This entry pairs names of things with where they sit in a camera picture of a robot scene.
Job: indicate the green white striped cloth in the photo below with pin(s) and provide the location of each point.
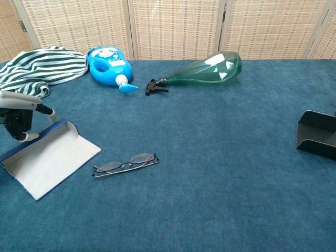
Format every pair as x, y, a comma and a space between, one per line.
39, 68

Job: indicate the bamboo folding screen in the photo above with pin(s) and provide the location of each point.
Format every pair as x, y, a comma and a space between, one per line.
178, 26

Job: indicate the blue table mat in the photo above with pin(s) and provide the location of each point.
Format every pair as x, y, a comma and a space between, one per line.
210, 183

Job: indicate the blue glasses case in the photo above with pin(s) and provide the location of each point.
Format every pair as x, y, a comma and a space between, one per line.
52, 162

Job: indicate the green spray bottle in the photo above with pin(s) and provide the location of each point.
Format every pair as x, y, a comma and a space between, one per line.
204, 71

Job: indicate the thin-framed eyeglasses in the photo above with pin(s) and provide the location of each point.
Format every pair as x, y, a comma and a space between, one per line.
139, 158

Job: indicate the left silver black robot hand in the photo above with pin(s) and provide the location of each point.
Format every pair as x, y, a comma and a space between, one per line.
18, 99

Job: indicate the blue detergent pump bottle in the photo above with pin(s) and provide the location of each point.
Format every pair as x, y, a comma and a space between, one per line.
115, 71

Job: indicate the black unfolded cardboard box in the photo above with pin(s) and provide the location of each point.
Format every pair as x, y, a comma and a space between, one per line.
317, 131

